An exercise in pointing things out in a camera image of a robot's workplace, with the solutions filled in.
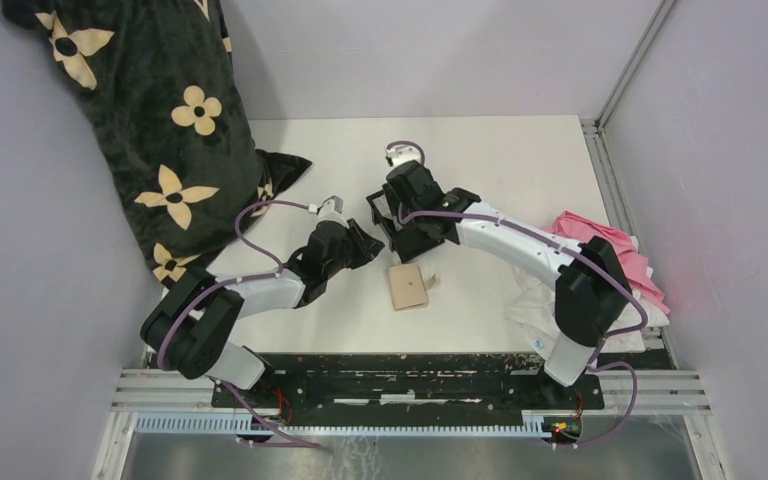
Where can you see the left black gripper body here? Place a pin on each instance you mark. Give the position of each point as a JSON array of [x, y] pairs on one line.
[[333, 266]]

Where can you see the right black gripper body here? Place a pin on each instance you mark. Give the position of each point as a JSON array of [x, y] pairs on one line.
[[404, 207]]

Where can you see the black plastic tray box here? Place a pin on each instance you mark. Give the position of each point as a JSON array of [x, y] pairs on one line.
[[405, 242]]

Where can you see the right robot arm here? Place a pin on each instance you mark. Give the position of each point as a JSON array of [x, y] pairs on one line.
[[590, 287]]

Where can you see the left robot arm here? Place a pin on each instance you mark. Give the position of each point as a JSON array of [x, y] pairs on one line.
[[190, 327]]

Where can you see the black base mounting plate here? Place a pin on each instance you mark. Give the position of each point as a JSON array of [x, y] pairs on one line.
[[406, 390]]

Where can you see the white cloth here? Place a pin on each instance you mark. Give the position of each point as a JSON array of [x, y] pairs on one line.
[[534, 309]]

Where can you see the black floral blanket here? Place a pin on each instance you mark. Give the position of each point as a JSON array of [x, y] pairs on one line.
[[155, 79]]

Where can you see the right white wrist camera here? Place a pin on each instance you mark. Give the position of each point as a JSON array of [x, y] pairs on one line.
[[400, 154]]

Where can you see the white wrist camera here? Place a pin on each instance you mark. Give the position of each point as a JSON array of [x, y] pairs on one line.
[[330, 210], [400, 154]]

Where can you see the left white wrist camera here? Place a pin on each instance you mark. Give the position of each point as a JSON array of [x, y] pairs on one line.
[[330, 210]]

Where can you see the aluminium frame rail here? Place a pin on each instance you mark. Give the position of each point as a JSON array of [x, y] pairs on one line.
[[595, 131]]

